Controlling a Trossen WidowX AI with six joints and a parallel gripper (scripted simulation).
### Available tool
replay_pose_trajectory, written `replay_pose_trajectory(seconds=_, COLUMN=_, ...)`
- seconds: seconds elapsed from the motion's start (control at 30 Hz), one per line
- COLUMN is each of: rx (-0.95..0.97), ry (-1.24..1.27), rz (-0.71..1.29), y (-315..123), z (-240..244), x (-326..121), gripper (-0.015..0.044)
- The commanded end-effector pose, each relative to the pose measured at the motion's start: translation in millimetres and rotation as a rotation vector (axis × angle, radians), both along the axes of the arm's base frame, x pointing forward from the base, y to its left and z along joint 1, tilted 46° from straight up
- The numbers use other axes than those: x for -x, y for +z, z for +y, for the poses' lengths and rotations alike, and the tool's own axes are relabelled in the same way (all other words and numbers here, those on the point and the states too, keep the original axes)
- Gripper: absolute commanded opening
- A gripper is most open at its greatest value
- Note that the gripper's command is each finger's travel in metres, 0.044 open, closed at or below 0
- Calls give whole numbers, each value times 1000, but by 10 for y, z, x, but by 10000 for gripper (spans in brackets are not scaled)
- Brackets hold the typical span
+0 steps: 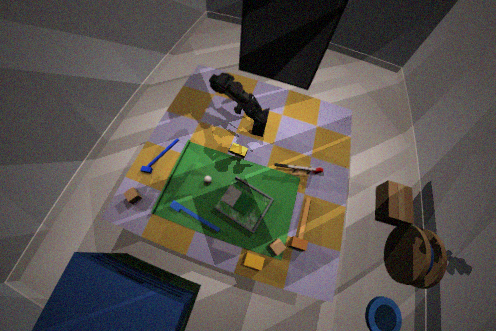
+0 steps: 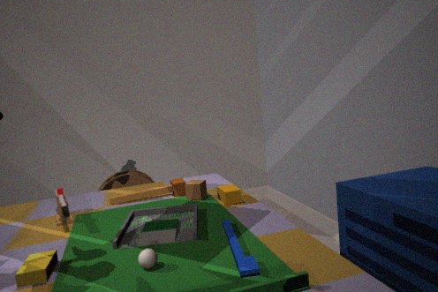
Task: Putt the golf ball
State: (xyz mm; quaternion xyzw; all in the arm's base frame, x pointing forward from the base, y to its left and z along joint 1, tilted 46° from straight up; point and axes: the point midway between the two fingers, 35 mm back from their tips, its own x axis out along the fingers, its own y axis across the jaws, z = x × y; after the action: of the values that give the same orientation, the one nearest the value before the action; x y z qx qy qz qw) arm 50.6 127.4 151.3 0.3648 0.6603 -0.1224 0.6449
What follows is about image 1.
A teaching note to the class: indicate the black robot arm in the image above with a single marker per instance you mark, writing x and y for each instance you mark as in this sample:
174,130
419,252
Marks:
224,84

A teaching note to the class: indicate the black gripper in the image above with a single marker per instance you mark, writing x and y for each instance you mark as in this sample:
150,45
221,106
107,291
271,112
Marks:
250,103

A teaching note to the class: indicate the tan cube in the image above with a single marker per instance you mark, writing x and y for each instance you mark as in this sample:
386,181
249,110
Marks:
277,247
132,195

